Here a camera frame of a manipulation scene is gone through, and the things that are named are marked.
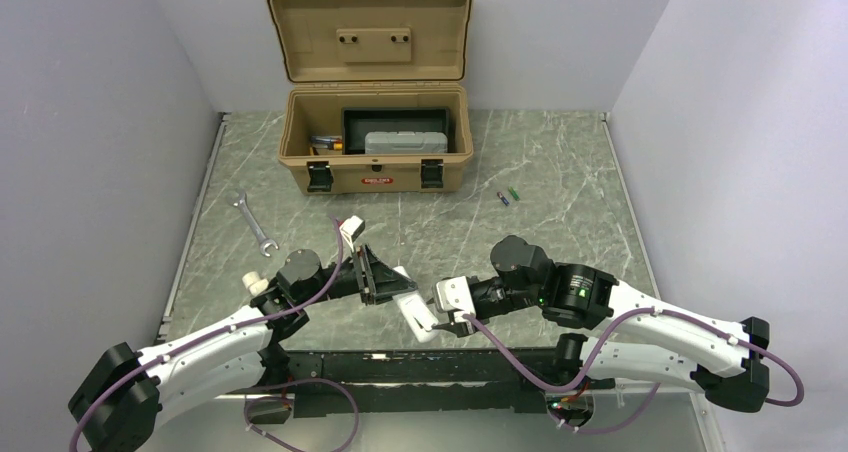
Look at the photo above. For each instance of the white remote control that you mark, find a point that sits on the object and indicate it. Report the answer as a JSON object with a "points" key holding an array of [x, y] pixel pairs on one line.
{"points": [[417, 314]]}

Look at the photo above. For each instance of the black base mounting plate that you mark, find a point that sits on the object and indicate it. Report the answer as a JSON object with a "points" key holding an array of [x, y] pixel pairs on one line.
{"points": [[390, 381]]}

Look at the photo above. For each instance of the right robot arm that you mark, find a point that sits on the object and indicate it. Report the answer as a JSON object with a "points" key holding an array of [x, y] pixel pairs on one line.
{"points": [[612, 330]]}

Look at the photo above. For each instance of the tan plastic toolbox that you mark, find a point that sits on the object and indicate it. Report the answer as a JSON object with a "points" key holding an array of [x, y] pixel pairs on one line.
{"points": [[342, 54]]}

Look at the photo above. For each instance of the black toolbox tray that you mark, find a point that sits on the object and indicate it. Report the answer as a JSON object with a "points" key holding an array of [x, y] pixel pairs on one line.
{"points": [[358, 122]]}

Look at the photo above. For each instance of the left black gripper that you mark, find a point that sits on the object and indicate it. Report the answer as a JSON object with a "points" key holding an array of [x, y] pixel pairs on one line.
{"points": [[381, 282]]}

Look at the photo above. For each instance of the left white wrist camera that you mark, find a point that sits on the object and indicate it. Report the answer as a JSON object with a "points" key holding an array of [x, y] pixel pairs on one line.
{"points": [[351, 228]]}

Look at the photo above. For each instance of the orange handled tool in toolbox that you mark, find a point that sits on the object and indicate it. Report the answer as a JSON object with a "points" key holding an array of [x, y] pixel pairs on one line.
{"points": [[322, 144]]}

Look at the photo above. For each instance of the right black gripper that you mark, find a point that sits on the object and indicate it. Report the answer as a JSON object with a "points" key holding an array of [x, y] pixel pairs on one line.
{"points": [[458, 328]]}

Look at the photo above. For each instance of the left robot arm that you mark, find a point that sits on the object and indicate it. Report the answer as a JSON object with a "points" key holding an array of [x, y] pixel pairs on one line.
{"points": [[129, 393]]}

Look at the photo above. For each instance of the green AAA battery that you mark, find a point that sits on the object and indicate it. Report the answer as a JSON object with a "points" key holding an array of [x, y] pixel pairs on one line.
{"points": [[513, 194]]}

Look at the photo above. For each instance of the grey plastic case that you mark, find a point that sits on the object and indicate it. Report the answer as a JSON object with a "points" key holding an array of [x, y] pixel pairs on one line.
{"points": [[405, 143]]}

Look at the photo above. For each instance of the aluminium rail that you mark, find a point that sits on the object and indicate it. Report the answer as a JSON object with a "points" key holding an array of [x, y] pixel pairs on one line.
{"points": [[537, 369]]}

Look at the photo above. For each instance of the silver open-end wrench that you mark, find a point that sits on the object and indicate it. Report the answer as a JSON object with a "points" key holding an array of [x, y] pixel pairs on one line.
{"points": [[264, 242]]}

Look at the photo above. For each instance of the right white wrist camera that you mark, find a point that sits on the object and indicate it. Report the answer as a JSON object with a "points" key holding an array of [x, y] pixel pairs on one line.
{"points": [[453, 295]]}

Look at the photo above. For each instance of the small white cylinder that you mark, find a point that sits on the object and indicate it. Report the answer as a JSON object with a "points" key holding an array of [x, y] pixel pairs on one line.
{"points": [[254, 282]]}

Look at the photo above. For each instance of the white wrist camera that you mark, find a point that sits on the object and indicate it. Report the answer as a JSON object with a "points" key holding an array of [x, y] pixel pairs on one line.
{"points": [[453, 295], [351, 228]]}

